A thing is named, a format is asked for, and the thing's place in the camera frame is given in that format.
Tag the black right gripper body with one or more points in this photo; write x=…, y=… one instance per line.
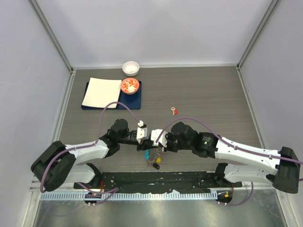
x=173, y=144

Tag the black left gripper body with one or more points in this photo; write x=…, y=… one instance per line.
x=141, y=145

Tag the steel key organizer blue handle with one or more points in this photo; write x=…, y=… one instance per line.
x=151, y=155

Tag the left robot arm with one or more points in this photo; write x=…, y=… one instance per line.
x=60, y=164

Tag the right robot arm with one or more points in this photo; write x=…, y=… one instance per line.
x=281, y=168

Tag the black key fob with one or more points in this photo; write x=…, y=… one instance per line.
x=155, y=165

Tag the red tagged key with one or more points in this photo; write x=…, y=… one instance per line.
x=174, y=110

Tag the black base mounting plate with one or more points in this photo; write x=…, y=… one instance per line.
x=162, y=182

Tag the dark blue placemat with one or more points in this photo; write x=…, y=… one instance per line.
x=132, y=101

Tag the red patterned bowl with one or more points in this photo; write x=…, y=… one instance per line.
x=130, y=86

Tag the white square plate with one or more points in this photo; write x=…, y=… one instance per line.
x=101, y=92

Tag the white ceramic bowl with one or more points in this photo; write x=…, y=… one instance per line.
x=130, y=68

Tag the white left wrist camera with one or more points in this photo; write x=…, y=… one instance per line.
x=142, y=132

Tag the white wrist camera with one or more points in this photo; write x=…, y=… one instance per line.
x=142, y=132
x=158, y=137

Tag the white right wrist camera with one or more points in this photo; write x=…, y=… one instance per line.
x=158, y=137

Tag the white slotted cable duct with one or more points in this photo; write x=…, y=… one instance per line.
x=84, y=196

